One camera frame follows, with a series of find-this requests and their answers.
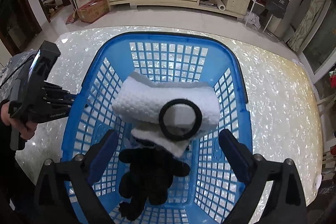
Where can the broom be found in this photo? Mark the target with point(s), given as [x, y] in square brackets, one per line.
[71, 18]

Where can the white plastic bag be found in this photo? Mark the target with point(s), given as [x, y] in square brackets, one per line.
[253, 20]

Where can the person's left hand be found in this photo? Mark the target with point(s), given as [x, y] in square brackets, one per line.
[29, 129]

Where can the blue plastic basket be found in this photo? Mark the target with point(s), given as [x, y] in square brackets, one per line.
[170, 39]

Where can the cardboard box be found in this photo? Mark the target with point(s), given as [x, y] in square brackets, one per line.
[93, 10]

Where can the black shopping bag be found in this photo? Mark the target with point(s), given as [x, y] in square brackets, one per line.
[278, 3]

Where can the small white round device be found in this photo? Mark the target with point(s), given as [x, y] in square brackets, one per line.
[317, 182]

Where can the white waffle towel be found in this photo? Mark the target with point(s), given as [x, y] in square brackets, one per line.
[139, 106]

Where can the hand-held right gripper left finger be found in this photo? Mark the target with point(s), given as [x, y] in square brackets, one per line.
[103, 153]

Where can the glass sliding door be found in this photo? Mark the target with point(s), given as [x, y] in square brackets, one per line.
[323, 50]

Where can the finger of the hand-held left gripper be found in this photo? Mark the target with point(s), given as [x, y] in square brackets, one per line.
[63, 103]
[56, 92]

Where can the patterned curtain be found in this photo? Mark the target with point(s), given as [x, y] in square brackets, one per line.
[307, 22]

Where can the black plush toy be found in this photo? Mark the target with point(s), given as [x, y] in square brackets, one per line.
[147, 174]

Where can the white paper roll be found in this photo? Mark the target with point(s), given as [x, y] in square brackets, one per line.
[221, 5]

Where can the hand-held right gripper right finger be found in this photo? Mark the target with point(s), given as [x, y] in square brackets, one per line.
[233, 155]

